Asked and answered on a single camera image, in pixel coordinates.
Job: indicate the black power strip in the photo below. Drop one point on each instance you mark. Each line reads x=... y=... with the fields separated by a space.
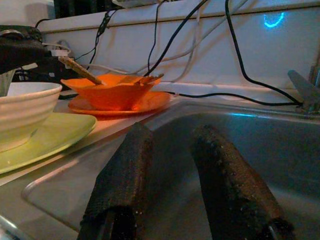
x=50 y=72

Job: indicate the stainless steel sink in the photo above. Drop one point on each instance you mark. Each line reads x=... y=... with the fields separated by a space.
x=262 y=150

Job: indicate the wooden chopstick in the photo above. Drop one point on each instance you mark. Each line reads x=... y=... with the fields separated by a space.
x=151 y=78
x=80 y=70

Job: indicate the orange plate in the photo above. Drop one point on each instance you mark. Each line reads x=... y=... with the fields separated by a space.
x=155 y=102

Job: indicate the light green plate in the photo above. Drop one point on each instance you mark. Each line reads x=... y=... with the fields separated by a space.
x=62 y=135

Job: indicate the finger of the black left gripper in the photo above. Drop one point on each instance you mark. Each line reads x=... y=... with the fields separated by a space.
x=20 y=55
x=30 y=35

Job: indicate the orange bowl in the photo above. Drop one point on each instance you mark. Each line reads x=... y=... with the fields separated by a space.
x=112 y=96

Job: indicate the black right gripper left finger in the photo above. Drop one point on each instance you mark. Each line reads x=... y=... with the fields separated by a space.
x=120 y=180

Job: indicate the white ribbed bowl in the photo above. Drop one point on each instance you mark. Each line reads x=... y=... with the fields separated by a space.
x=27 y=110

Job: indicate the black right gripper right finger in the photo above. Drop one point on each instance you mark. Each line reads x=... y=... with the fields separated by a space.
x=230 y=190

